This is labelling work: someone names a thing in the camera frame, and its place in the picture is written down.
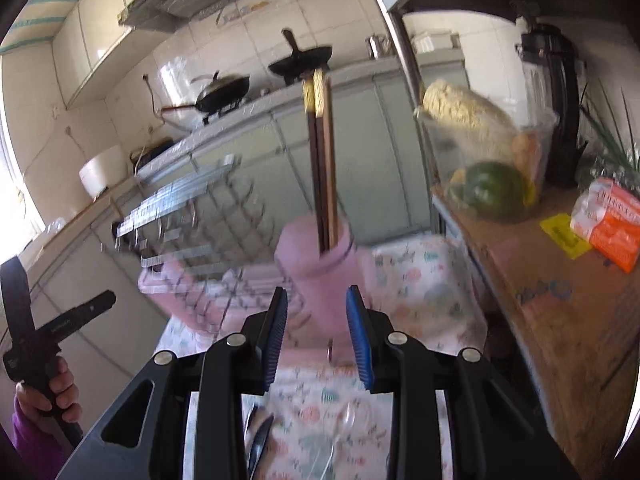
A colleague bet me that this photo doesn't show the kitchen counter cabinets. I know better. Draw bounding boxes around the kitchen counter cabinets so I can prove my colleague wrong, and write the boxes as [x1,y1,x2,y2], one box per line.
[10,55,471,411]

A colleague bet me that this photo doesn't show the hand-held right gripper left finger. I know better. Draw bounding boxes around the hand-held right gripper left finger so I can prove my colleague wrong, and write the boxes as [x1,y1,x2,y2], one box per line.
[57,287,289,480]

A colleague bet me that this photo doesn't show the orange carrot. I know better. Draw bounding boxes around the orange carrot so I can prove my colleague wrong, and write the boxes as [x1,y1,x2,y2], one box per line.
[514,132,543,176]

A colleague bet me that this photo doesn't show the metal shelving unit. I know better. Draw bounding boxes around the metal shelving unit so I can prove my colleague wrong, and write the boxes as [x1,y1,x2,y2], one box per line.
[357,0,640,480]

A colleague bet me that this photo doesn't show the dark chopstick with gold band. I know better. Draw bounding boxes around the dark chopstick with gold band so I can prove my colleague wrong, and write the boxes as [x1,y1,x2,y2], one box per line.
[315,70,342,253]
[301,77,326,253]

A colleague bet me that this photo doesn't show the person's left forearm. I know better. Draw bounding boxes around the person's left forearm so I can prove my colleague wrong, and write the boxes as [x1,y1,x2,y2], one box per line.
[11,400,68,468]

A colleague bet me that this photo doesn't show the person's left hand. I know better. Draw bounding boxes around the person's left hand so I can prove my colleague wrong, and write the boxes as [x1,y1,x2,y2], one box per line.
[15,355,81,426]

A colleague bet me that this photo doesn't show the yellow sticker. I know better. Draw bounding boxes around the yellow sticker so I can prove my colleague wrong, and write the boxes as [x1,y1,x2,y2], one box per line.
[540,214,593,260]

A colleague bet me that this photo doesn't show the black countertop appliance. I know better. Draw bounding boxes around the black countertop appliance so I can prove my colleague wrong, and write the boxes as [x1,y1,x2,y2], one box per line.
[131,139,176,168]

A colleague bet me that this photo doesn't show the black wok with glass lid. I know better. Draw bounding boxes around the black wok with glass lid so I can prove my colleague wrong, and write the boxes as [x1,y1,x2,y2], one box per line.
[160,72,251,116]

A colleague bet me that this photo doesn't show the plastic bag of vegetables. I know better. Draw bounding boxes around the plastic bag of vegetables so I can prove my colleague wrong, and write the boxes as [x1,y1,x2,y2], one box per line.
[417,95,558,223]

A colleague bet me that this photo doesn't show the clear plastic spoon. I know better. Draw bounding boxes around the clear plastic spoon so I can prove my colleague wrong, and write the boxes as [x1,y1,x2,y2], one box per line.
[312,400,358,480]

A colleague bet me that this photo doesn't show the white lidded container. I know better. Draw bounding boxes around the white lidded container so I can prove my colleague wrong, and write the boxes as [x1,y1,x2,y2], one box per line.
[412,31,461,53]

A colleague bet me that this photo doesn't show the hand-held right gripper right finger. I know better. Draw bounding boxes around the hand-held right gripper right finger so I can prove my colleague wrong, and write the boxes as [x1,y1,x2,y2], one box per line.
[346,285,583,480]

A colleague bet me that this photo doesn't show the brown cardboard sheet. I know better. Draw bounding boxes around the brown cardboard sheet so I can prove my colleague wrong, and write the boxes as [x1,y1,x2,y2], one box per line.
[440,185,640,480]

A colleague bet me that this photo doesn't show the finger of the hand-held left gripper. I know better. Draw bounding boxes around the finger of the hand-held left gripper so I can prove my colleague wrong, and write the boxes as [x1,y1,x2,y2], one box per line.
[0,256,37,341]
[47,291,117,333]

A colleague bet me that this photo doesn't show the white wall cabinet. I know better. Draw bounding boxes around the white wall cabinet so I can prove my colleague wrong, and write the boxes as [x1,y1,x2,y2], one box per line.
[52,0,166,108]

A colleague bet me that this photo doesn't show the white rice cooker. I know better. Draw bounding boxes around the white rice cooker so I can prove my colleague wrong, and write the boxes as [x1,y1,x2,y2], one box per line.
[79,145,126,198]

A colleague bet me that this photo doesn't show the green onions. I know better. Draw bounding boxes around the green onions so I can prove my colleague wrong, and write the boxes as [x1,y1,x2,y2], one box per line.
[580,80,640,181]

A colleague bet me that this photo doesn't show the metal wire utensil rack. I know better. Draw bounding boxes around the metal wire utensil rack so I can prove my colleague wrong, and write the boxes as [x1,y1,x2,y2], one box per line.
[102,155,311,336]

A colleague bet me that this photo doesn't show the green pepper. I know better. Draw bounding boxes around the green pepper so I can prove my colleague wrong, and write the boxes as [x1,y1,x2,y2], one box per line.
[465,161,526,221]

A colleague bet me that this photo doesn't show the black power cord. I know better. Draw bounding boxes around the black power cord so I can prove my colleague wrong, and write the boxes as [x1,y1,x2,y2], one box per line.
[144,74,166,136]

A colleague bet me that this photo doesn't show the orange and white packet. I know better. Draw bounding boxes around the orange and white packet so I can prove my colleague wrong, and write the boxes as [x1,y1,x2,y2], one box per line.
[570,177,640,275]

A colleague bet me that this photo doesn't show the pink plastic utensil holder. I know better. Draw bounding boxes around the pink plastic utensil holder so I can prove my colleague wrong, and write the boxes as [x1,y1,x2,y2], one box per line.
[137,215,373,348]

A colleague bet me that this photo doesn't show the floral printed cloth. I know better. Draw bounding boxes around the floral printed cloth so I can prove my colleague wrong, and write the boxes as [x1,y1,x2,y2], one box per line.
[155,237,488,480]

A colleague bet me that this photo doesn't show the black blender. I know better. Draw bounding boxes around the black blender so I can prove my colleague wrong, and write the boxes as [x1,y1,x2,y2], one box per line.
[517,17,583,188]

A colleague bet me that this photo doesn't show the black wok with wooden handle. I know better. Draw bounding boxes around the black wok with wooden handle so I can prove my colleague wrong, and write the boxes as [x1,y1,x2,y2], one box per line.
[268,29,334,77]

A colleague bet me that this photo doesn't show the dark spoon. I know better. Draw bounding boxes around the dark spoon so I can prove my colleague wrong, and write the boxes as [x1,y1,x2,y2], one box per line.
[244,405,276,480]

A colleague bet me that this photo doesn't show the enoki mushrooms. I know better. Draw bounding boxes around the enoki mushrooms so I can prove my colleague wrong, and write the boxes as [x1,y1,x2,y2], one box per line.
[422,79,513,133]

